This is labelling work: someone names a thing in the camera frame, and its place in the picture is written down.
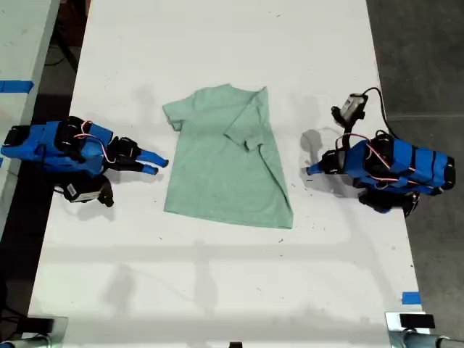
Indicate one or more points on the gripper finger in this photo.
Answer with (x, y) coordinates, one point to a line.
(319, 172)
(318, 166)
(148, 169)
(150, 157)

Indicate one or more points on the pale green T-shirt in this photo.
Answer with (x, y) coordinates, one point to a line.
(217, 163)

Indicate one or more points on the blue and black arm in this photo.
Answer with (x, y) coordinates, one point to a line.
(417, 163)
(47, 145)

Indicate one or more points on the long blue tape strip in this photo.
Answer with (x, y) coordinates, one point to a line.
(16, 86)

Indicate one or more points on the white side table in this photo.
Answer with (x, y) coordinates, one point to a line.
(18, 43)

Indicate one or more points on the small blue tape piece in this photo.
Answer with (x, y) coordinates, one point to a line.
(411, 298)

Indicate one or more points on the small black box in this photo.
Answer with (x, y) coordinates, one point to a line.
(40, 325)
(417, 321)

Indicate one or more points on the small black clamp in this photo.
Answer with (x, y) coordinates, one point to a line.
(235, 344)

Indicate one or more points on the black stalk of grey camera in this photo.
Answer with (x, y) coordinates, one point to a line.
(346, 136)

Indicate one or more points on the black stalk of labelled camera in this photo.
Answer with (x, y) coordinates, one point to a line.
(104, 177)

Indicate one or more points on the grey and black camera box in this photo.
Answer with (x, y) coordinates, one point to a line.
(349, 107)

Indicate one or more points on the black camera box with label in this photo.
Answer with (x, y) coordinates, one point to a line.
(83, 192)

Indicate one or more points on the metal corner bracket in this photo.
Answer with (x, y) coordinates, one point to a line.
(393, 331)
(59, 331)

